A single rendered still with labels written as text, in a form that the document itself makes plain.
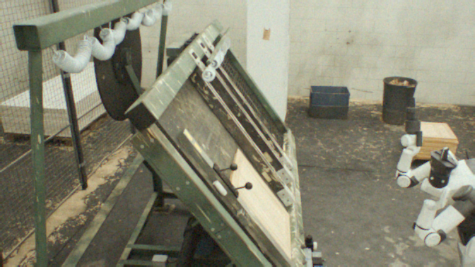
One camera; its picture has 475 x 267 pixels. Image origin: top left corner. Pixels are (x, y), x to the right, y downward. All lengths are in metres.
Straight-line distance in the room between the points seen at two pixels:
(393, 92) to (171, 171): 5.28
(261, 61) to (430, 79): 3.15
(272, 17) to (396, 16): 2.37
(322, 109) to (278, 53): 1.23
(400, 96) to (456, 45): 1.62
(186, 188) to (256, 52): 4.60
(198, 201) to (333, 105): 5.14
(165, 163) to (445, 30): 6.55
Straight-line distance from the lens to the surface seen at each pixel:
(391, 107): 6.78
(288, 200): 2.81
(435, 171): 2.12
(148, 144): 1.72
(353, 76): 7.71
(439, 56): 7.86
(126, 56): 2.66
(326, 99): 6.71
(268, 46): 6.17
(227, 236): 1.88
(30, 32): 1.82
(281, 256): 2.25
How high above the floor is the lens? 2.43
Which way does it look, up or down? 24 degrees down
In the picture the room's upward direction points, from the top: straight up
